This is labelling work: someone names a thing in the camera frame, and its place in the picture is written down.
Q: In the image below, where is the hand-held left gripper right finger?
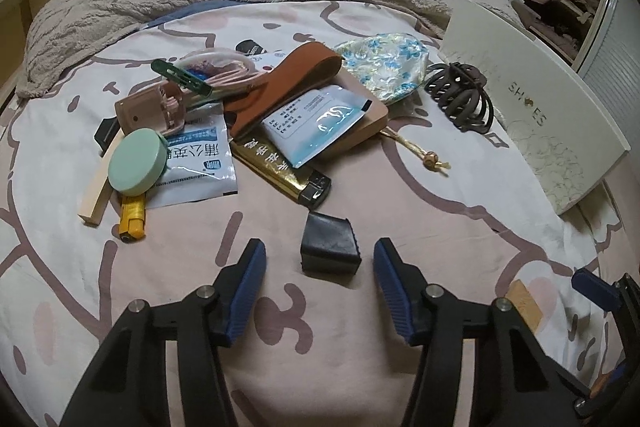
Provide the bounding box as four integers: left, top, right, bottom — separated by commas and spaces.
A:
371, 236, 601, 427

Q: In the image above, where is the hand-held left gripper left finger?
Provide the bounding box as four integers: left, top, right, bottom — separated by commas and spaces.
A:
62, 238, 267, 427

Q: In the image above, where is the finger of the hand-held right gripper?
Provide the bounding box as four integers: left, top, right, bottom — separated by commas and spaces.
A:
571, 268, 621, 310

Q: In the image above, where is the black rubber cap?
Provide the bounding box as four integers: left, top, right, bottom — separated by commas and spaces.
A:
300, 213, 363, 277

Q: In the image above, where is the mint green round case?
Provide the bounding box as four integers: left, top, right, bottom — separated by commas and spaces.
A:
107, 128, 168, 196

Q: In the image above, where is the brown hair claw clip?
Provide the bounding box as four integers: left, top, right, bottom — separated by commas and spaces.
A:
424, 62, 495, 136

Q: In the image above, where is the white shoe box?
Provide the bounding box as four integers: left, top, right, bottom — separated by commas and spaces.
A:
439, 0, 632, 216

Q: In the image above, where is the small wooden block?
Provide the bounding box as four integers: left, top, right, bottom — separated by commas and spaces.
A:
505, 279, 543, 333

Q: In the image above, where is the gold lighter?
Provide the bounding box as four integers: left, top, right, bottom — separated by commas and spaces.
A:
232, 134, 332, 211

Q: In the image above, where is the white blue medicine sachet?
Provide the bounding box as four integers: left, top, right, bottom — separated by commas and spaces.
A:
145, 114, 238, 209

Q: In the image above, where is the yellow plastic lighter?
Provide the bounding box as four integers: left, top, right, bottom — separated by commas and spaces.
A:
119, 193, 148, 243

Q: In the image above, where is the tan flat board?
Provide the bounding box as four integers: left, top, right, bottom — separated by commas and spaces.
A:
300, 69, 390, 148

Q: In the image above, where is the pale wooden stick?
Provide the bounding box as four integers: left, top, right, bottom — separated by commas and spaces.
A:
77, 152, 113, 226

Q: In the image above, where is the light blue sachet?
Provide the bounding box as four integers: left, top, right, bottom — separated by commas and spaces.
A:
260, 87, 373, 168

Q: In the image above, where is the pink plastic clip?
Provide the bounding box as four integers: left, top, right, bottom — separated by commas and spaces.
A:
114, 82, 186, 138

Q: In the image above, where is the small black clip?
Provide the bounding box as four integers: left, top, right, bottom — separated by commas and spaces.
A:
94, 117, 121, 158

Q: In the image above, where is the floral fabric pouch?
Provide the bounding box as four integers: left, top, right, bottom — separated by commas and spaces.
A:
334, 32, 430, 105

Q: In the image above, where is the green hair clip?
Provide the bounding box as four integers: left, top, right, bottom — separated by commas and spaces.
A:
151, 58, 213, 96

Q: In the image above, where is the white louvered door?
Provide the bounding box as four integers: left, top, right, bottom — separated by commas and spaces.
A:
572, 0, 640, 108

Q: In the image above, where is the black paper tag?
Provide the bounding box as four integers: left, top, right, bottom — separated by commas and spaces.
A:
235, 39, 266, 58

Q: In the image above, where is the dark clothes pile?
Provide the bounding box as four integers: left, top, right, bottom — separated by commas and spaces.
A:
530, 2, 596, 58

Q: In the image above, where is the dark blue bed sheet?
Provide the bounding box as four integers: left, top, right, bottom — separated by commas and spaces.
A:
145, 0, 226, 28

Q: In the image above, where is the gold cord with bead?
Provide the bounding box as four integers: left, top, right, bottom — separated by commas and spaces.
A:
380, 129, 451, 175

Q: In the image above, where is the brown leather strap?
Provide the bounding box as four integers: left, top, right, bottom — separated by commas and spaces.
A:
222, 43, 343, 142

